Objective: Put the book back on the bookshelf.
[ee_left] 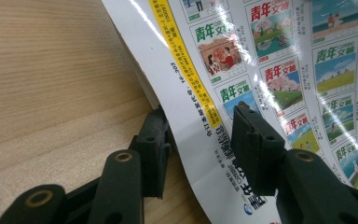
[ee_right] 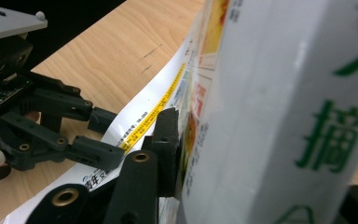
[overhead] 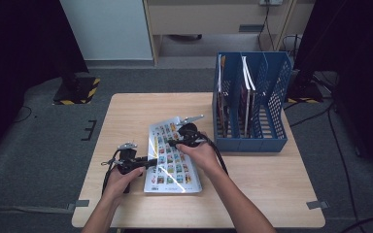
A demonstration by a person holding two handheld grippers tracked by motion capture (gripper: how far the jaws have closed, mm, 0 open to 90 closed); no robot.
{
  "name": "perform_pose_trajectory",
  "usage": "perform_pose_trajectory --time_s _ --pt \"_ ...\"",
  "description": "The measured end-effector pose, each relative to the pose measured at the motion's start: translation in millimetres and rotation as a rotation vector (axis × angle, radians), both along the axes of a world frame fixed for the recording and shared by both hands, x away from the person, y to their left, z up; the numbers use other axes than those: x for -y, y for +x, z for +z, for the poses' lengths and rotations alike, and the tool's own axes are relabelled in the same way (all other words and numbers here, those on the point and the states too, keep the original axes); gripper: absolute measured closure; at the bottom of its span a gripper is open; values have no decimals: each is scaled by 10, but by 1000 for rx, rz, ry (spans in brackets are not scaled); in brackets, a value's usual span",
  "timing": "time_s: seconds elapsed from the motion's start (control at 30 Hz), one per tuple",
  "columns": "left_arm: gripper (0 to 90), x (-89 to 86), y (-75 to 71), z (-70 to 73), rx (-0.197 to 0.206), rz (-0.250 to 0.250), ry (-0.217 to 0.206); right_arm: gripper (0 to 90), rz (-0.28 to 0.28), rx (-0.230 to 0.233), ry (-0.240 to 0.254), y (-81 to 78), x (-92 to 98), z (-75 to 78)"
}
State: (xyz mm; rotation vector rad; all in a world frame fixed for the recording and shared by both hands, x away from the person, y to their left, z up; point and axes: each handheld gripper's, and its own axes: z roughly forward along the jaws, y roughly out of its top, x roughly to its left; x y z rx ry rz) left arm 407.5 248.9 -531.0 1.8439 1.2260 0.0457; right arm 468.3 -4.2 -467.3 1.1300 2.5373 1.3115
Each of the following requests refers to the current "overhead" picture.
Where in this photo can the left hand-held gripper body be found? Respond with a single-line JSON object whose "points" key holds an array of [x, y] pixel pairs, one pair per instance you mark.
{"points": [[126, 158]]}

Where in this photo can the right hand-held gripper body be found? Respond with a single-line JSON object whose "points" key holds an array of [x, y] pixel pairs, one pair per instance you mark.
{"points": [[189, 134]]}

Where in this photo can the white magazine with colourful grid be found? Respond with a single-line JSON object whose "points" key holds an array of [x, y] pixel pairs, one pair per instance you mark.
{"points": [[175, 171]]}

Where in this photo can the purple and red magazine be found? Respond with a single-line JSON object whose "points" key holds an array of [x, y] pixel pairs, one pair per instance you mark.
{"points": [[251, 106], [243, 106]]}

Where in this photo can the orange and white magazine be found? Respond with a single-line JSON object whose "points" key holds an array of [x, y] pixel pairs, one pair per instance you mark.
{"points": [[220, 74]]}

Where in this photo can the blue plastic file rack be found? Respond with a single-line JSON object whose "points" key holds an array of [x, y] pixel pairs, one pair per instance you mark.
{"points": [[272, 71]]}

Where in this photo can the person's right hand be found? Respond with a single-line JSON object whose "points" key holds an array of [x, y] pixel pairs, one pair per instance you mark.
{"points": [[204, 158]]}

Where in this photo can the person's left hand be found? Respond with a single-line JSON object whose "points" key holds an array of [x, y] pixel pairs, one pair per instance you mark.
{"points": [[118, 186]]}

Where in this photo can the black floor tape mark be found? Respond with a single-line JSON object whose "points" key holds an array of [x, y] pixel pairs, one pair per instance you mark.
{"points": [[91, 130]]}

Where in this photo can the grey tape strip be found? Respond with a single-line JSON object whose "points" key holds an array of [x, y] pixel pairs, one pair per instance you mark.
{"points": [[81, 203], [317, 205]]}

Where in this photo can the striped black stand base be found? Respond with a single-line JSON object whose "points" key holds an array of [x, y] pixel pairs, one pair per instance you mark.
{"points": [[306, 92], [77, 90]]}

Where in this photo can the beige wooden desk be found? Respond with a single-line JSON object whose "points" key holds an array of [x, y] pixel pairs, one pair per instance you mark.
{"points": [[207, 19]]}

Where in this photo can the white cabinet panel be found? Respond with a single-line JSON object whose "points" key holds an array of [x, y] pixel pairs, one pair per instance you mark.
{"points": [[110, 29]]}

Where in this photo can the black curtain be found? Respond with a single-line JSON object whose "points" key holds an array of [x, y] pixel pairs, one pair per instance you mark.
{"points": [[362, 48], [19, 48]]}

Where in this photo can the white wall socket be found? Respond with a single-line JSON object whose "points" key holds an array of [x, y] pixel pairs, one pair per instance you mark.
{"points": [[270, 2]]}

